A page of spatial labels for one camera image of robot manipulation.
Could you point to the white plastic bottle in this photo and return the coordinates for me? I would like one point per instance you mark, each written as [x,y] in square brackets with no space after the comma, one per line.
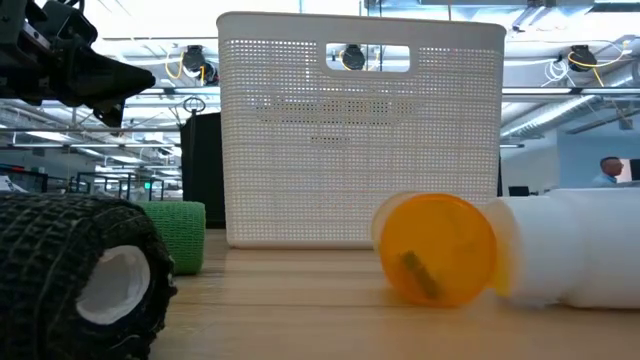
[575,245]

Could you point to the orange translucent pill bottle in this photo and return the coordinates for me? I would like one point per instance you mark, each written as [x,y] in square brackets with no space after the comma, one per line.
[450,235]

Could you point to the white perforated plastic basket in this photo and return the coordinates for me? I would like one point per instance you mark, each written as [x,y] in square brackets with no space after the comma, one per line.
[320,165]

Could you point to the black upright panel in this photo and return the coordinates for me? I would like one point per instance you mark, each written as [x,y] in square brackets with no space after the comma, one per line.
[202,170]

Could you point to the dark screen edge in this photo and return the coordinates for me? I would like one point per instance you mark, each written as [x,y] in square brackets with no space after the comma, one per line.
[635,169]

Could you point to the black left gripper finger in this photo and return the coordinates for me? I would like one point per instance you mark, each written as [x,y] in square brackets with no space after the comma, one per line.
[110,80]
[111,114]

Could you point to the black metal frame racks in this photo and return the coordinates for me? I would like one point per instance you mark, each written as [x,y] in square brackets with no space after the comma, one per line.
[125,186]

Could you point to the person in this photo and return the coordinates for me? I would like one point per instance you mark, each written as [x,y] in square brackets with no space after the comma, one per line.
[609,172]

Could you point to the small dark monitor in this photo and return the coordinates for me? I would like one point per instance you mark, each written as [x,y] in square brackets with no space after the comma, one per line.
[519,191]

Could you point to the olive yellow capsule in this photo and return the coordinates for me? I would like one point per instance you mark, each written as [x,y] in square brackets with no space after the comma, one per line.
[421,274]

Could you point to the black cohesive bandage roll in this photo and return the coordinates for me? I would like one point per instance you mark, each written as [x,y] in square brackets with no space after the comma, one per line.
[45,260]

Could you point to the green cohesive bandage roll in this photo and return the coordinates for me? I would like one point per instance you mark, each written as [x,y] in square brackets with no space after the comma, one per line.
[182,235]

